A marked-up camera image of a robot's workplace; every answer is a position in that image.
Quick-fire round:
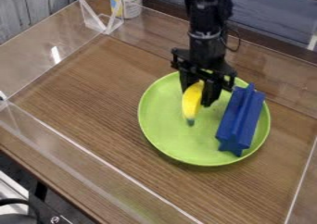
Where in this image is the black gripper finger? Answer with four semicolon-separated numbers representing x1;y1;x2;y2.
202;79;222;107
179;71;199;92

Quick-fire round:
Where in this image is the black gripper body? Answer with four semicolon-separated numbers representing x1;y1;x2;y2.
171;32;238;91

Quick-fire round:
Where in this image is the blue star-shaped block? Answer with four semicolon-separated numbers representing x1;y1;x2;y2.
215;83;265;156

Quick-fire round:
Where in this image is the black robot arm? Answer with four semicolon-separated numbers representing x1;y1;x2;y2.
171;0;238;106

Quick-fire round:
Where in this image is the clear acrylic enclosure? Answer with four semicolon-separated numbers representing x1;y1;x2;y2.
0;0;317;224

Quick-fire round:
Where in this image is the black device with knob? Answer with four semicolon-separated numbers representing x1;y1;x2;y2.
28;194;95;224

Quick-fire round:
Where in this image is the yellow toy banana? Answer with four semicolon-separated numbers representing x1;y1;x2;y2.
182;81;204;126

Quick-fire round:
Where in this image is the black cable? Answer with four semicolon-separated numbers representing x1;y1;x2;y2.
0;198;41;224

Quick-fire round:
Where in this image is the green round plate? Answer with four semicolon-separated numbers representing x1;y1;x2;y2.
137;72;271;167

